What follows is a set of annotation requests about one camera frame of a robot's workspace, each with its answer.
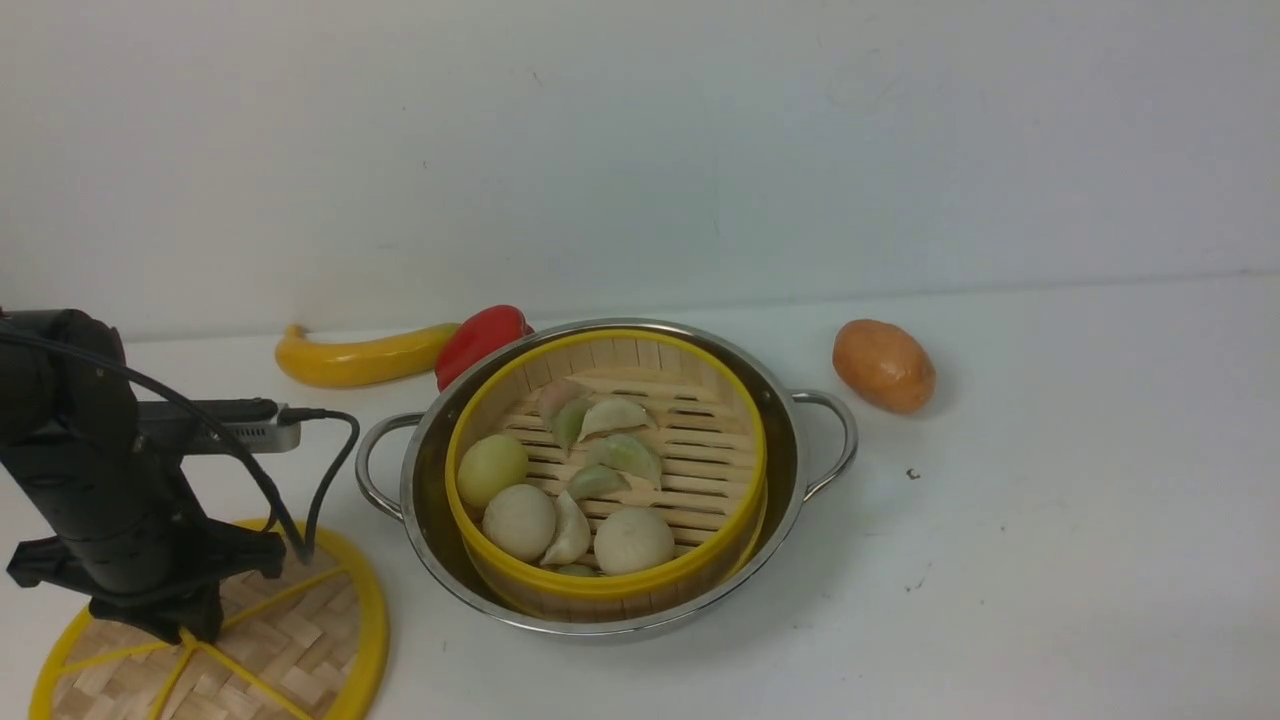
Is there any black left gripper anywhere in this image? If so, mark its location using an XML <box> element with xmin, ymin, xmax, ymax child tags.
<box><xmin>5</xmin><ymin>439</ymin><xmax>285</xmax><ymax>644</ymax></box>

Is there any yellow rimmed woven bamboo lid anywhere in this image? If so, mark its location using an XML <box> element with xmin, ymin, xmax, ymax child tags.
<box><xmin>22</xmin><ymin>529</ymin><xmax>390</xmax><ymax>719</ymax></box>

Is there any yellow rimmed bamboo steamer basket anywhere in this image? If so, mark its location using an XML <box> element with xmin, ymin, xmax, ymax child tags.
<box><xmin>443</xmin><ymin>325</ymin><xmax>767</xmax><ymax>624</ymax></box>

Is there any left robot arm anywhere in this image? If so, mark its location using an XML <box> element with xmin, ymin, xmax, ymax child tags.
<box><xmin>1</xmin><ymin>309</ymin><xmax>300</xmax><ymax>644</ymax></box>

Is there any stainless steel pot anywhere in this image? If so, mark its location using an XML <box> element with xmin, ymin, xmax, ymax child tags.
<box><xmin>353</xmin><ymin>318</ymin><xmax>859</xmax><ymax>638</ymax></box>

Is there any yellow-green round bun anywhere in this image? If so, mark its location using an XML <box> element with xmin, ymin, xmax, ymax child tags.
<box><xmin>456</xmin><ymin>434</ymin><xmax>529</xmax><ymax>509</ymax></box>

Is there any white pleated bun left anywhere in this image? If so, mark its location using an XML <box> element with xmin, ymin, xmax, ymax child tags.
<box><xmin>483</xmin><ymin>484</ymin><xmax>557</xmax><ymax>562</ymax></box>

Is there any white pleated bun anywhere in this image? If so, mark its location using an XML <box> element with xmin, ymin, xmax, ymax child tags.
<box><xmin>593</xmin><ymin>507</ymin><xmax>675</xmax><ymax>577</ymax></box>
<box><xmin>483</xmin><ymin>484</ymin><xmax>557</xmax><ymax>562</ymax></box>

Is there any yellow squash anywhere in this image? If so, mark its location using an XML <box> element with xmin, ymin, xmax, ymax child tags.
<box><xmin>274</xmin><ymin>323</ymin><xmax>461</xmax><ymax>389</ymax></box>

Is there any white dumpling front left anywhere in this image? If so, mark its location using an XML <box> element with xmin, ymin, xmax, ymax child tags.
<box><xmin>540</xmin><ymin>491</ymin><xmax>593</xmax><ymax>568</ymax></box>

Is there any white dumpling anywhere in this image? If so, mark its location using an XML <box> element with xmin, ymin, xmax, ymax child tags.
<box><xmin>577</xmin><ymin>396</ymin><xmax>658</xmax><ymax>442</ymax></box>
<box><xmin>540</xmin><ymin>491</ymin><xmax>593</xmax><ymax>568</ymax></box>

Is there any red bell pepper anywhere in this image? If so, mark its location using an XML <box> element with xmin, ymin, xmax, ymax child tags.
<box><xmin>434</xmin><ymin>304</ymin><xmax>534</xmax><ymax>393</ymax></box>

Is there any pale green dumpling small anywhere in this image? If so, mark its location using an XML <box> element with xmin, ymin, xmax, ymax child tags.
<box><xmin>564</xmin><ymin>464</ymin><xmax>632</xmax><ymax>502</ymax></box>

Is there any pink green dumpling back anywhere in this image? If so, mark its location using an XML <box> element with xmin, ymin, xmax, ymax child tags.
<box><xmin>536</xmin><ymin>378</ymin><xmax>593</xmax><ymax>455</ymax></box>

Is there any white pleated bun front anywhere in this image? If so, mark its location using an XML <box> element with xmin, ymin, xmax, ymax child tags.
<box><xmin>593</xmin><ymin>507</ymin><xmax>675</xmax><ymax>577</ymax></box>

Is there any green dumpling centre large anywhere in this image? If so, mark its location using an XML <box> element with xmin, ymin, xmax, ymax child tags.
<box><xmin>585</xmin><ymin>433</ymin><xmax>664</xmax><ymax>489</ymax></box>

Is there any white dumpling back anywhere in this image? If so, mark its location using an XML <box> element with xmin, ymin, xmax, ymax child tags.
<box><xmin>577</xmin><ymin>396</ymin><xmax>658</xmax><ymax>442</ymax></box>

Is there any brown potato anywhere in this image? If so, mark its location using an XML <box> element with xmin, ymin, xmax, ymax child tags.
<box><xmin>832</xmin><ymin>319</ymin><xmax>937</xmax><ymax>415</ymax></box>

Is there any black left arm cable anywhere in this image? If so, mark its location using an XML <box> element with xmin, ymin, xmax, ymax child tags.
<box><xmin>0</xmin><ymin>325</ymin><xmax>361</xmax><ymax>566</ymax></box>

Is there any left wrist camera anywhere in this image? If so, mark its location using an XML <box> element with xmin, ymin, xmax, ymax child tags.
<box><xmin>138</xmin><ymin>398</ymin><xmax>301</xmax><ymax>456</ymax></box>

